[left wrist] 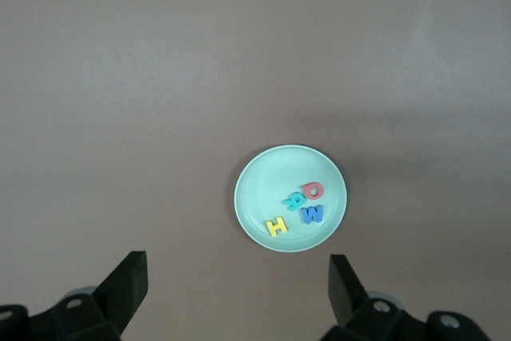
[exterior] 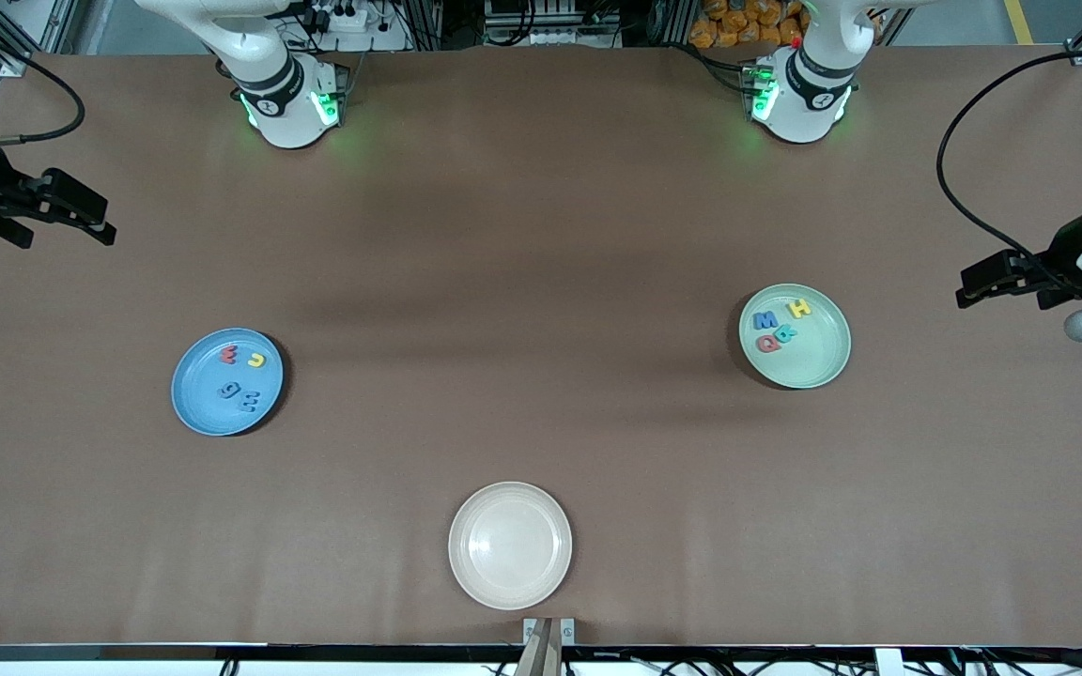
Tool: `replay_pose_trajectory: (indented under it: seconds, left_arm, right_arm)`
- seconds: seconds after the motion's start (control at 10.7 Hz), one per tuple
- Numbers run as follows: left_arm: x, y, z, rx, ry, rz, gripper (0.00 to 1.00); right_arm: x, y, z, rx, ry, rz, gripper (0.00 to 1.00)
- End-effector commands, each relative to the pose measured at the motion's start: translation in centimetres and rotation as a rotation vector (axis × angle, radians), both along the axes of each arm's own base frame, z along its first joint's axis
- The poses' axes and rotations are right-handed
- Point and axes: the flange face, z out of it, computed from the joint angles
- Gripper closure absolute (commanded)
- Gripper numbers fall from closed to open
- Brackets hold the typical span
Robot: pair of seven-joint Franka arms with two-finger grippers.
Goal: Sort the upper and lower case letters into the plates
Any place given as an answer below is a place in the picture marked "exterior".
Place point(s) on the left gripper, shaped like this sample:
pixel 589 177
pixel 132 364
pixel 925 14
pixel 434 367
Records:
pixel 1060 255

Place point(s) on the yellow foam letter H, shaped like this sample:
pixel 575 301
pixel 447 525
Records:
pixel 800 307

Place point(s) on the teal foam letter R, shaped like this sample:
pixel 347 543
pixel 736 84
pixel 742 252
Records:
pixel 787 332

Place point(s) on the red foam letter w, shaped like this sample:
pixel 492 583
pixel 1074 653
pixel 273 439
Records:
pixel 229 355

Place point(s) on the blue foam letter W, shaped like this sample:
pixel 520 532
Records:
pixel 765 320

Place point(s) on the red foam letter Q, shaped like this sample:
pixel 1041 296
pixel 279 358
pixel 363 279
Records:
pixel 763 345

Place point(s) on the grey-blue foam letter g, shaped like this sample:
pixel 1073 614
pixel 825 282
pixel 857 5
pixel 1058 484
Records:
pixel 233 391

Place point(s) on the blue foam letter E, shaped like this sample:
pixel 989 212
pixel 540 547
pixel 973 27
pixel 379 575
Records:
pixel 248 402

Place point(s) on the green plate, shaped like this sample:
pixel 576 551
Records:
pixel 813 361

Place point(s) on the blue plate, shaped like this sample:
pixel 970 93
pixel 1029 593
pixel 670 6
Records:
pixel 203 408

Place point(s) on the white power strip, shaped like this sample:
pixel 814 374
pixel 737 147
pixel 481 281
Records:
pixel 342 14

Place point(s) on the orange bags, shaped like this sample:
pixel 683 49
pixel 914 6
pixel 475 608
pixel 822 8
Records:
pixel 738 23

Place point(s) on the metal equipment rack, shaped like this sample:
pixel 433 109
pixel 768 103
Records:
pixel 550 19

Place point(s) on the beige plate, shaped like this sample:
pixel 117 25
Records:
pixel 510 545

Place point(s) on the metal table edge bracket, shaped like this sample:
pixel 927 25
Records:
pixel 548 631

